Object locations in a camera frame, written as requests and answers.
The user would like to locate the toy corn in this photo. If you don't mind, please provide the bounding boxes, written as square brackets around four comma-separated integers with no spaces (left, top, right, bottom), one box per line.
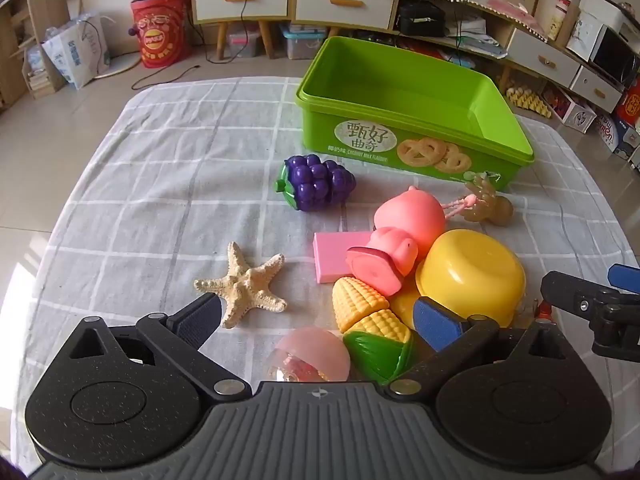
[332,276,415,380]

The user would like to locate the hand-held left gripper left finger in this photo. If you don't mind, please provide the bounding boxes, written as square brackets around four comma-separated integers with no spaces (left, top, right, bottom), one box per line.
[67,292,253,403]

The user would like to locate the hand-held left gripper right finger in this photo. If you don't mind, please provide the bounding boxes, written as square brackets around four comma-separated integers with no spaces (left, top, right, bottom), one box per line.
[387,296,573,401]

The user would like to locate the yellow toy fruit half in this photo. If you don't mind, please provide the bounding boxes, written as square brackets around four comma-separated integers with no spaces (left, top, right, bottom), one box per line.
[416,229,527,328]

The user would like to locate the green plastic box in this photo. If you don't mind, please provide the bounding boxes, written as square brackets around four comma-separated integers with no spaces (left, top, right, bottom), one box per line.
[295,36,535,192]

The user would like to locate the clear storage box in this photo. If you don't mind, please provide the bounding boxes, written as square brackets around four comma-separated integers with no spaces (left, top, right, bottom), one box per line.
[227,27,262,59]
[280,24,327,61]

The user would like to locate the black microwave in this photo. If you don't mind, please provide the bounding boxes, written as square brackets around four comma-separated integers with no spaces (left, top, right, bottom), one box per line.
[589,25,640,87]

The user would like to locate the grey checked tablecloth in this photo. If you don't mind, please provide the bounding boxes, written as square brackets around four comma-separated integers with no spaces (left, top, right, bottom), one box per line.
[0,77,640,480]

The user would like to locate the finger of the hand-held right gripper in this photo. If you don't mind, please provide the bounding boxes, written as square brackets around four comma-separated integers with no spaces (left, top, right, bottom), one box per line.
[540,270,608,320]
[607,262,640,295]

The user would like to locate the wooden shelf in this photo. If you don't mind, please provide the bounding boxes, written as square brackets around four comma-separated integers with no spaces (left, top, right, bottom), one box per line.
[0,0,79,106]

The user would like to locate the tan rubber toy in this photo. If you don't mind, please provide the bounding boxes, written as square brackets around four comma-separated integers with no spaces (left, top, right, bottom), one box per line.
[460,172,514,226]

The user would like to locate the pink toy pig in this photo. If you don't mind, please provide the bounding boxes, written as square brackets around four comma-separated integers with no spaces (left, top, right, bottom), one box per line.
[346,185,446,296]

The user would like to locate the white paper bag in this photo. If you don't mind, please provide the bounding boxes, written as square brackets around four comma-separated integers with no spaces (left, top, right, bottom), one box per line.
[41,12,112,89]

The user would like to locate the pink clear capsule ball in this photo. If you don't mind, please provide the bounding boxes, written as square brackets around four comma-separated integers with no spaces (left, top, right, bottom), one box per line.
[266,326,351,385]

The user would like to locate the pink block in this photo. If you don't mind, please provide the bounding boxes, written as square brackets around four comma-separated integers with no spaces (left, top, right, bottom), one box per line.
[313,231,383,283]

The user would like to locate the red printed bag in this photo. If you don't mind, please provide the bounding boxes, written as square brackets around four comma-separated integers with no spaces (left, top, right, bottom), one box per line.
[130,0,193,69]

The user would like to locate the black bag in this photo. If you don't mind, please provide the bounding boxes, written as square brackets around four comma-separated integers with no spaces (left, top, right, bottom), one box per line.
[396,0,447,37]

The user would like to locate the low wooden sideboard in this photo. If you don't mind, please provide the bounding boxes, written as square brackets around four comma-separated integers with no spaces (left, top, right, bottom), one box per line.
[500,25,626,116]

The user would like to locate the black cable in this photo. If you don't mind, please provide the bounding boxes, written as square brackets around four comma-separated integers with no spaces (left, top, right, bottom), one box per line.
[131,64,202,92]

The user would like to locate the purple toy grapes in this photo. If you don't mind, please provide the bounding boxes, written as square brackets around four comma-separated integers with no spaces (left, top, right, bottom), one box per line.
[274,154,357,212]

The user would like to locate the beige starfish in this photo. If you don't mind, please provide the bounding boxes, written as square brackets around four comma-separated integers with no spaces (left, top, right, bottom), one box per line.
[194,241,288,329]

